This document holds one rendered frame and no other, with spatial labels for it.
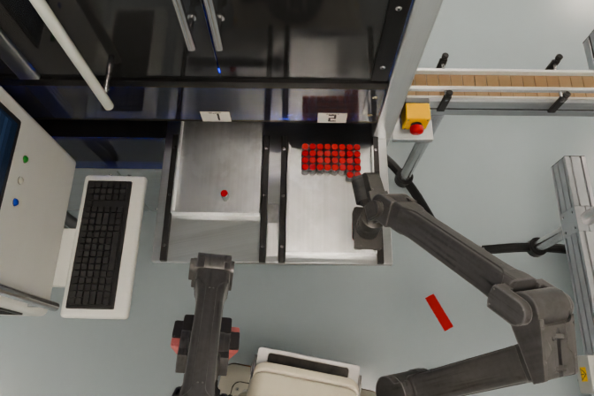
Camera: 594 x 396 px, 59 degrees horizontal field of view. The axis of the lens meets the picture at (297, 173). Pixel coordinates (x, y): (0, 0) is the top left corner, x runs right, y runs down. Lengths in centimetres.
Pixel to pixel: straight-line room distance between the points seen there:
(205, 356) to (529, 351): 48
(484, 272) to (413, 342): 154
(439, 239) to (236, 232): 75
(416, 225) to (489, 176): 171
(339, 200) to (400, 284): 95
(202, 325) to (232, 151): 84
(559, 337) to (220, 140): 114
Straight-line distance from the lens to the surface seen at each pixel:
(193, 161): 167
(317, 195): 160
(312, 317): 240
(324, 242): 156
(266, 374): 106
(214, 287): 99
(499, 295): 87
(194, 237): 159
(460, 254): 96
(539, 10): 336
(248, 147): 166
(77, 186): 228
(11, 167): 151
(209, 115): 156
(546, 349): 87
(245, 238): 157
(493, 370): 95
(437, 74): 178
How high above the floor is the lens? 239
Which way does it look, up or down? 68 degrees down
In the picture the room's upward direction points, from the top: straight up
